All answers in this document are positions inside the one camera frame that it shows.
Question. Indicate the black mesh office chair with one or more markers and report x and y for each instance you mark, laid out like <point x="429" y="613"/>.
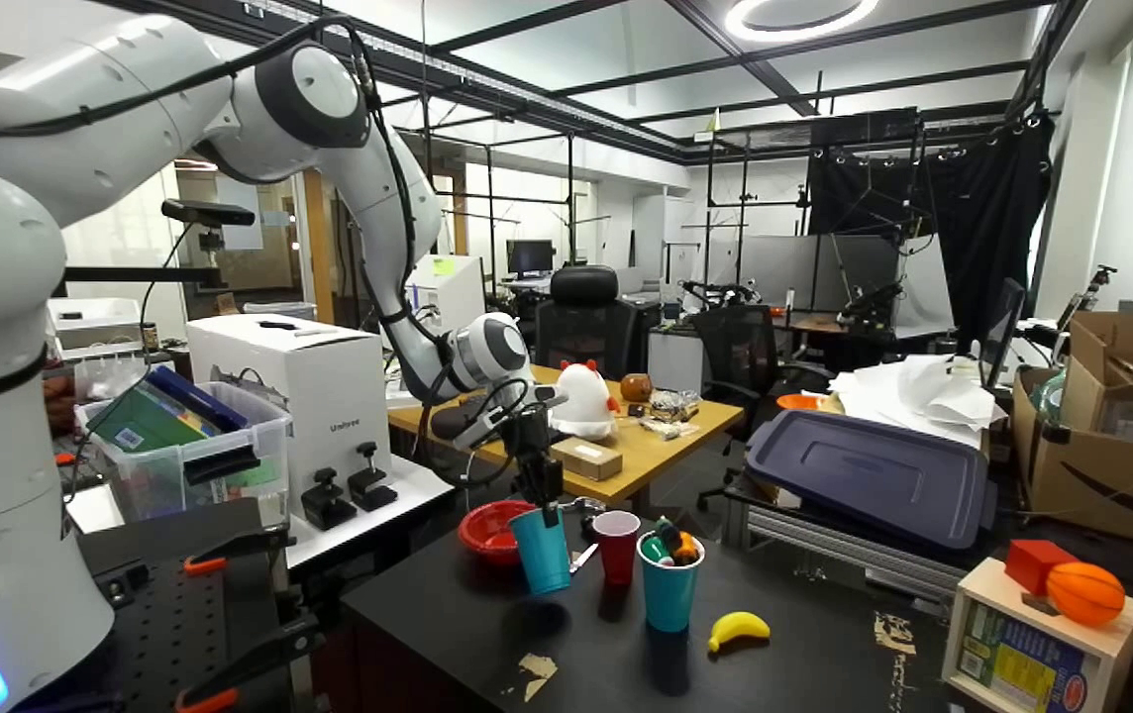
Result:
<point x="738" y="350"/>

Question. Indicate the black toggle clamp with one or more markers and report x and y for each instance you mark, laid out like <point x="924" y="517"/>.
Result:
<point x="327" y="502"/>
<point x="373" y="485"/>

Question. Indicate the yellow toy banana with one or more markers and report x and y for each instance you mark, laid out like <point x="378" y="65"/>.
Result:
<point x="738" y="629"/>

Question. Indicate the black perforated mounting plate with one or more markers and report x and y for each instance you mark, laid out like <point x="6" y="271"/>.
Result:
<point x="157" y="608"/>

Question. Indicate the colourful small toys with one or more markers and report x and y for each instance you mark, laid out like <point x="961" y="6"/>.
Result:
<point x="670" y="542"/>

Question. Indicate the wooden desk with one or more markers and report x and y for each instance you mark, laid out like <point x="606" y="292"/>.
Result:
<point x="653" y="457"/>

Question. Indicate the dark blue bin lid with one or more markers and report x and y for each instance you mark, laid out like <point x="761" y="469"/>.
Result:
<point x="870" y="480"/>

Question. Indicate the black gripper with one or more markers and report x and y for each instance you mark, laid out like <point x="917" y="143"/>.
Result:
<point x="534" y="442"/>

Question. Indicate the brown toy football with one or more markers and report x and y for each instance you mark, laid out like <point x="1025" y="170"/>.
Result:
<point x="636" y="389"/>

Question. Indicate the white plush chicken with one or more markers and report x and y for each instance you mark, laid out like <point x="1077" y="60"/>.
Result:
<point x="580" y="403"/>

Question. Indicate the black hanging curtain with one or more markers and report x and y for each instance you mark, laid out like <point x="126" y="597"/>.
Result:
<point x="975" y="199"/>

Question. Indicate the red plastic cup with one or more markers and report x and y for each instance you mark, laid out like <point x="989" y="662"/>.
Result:
<point x="615" y="558"/>

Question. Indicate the red toy block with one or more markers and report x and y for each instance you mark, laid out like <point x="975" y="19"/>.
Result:
<point x="1031" y="562"/>

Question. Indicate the orange bowl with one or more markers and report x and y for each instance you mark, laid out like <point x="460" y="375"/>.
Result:
<point x="800" y="403"/>

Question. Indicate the tan tape patch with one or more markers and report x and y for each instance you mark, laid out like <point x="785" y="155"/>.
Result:
<point x="895" y="634"/>
<point x="536" y="677"/>

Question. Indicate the white cardboard product box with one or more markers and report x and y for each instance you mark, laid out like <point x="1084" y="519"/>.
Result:
<point x="314" y="381"/>

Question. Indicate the wooden shape sorter box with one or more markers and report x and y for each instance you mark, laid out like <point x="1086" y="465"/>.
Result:
<point x="1027" y="654"/>

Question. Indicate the orange toy pumpkin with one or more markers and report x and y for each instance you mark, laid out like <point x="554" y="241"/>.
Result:
<point x="1084" y="597"/>

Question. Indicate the teal plastic cup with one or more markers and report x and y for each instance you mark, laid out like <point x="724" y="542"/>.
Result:
<point x="545" y="558"/>
<point x="670" y="600"/>

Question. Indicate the white crumpled paper pile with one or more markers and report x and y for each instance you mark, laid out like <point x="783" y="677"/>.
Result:
<point x="917" y="398"/>

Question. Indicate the white side table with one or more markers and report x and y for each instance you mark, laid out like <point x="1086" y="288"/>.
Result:
<point x="384" y="509"/>

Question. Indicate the open cardboard box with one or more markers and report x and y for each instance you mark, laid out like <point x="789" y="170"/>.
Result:
<point x="1109" y="448"/>

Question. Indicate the blue book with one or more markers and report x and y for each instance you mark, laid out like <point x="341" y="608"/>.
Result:
<point x="195" y="398"/>

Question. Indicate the aluminium frame rail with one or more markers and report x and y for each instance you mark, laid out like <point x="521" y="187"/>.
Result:
<point x="845" y="558"/>

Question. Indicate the white-backed computer monitor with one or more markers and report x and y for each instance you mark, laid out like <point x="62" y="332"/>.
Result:
<point x="451" y="292"/>

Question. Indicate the silver metal fork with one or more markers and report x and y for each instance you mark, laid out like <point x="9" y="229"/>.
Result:
<point x="583" y="562"/>

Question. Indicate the red plastic bowl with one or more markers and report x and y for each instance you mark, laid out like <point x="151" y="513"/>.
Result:
<point x="488" y="530"/>

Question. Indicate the clear plastic storage bin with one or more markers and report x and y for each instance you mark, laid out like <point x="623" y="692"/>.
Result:
<point x="183" y="469"/>

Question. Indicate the black camera on boom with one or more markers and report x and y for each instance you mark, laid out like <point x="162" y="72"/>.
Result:
<point x="204" y="210"/>

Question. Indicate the clear glass jar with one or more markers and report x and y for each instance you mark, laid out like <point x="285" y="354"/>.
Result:
<point x="670" y="414"/>

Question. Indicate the small tan cardboard box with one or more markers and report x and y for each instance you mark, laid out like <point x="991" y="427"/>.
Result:
<point x="587" y="460"/>

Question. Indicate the green book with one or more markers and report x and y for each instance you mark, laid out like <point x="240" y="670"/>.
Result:
<point x="146" y="423"/>

